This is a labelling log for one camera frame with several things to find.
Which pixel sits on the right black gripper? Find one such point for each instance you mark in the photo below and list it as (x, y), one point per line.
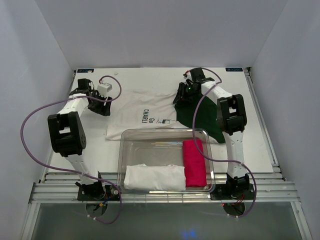
(181, 97)

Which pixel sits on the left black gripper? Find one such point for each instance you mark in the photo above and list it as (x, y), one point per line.
(103, 110)

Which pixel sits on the white and green t-shirt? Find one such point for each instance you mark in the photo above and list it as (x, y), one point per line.
(143, 109)

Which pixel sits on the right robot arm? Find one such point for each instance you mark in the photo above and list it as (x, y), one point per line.
(231, 118)

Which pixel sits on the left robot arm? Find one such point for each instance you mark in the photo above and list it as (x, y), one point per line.
(68, 137)

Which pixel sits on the blue corner label left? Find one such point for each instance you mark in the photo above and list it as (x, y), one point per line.
(85, 70)

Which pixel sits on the blue corner label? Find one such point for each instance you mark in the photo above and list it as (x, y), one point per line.
(233, 69)
(85, 70)

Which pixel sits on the blue corner label right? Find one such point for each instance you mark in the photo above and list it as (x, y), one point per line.
(233, 69)

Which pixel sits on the clear plastic bin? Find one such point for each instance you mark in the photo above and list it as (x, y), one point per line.
(160, 147)

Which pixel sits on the rolled white t-shirt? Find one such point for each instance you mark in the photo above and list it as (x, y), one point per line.
(155, 178)

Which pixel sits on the rolled pink t-shirt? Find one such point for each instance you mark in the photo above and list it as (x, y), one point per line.
(194, 164)

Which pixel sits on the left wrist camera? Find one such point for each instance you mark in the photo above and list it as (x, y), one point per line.
(103, 89)

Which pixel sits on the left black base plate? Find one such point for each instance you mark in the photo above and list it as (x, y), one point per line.
(97, 193)

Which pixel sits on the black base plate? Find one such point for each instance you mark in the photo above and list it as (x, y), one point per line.
(220, 192)
(97, 193)

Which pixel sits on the aluminium frame rails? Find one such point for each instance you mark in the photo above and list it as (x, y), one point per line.
(272, 188)

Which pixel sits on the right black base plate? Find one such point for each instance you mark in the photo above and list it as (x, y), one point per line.
(220, 192)

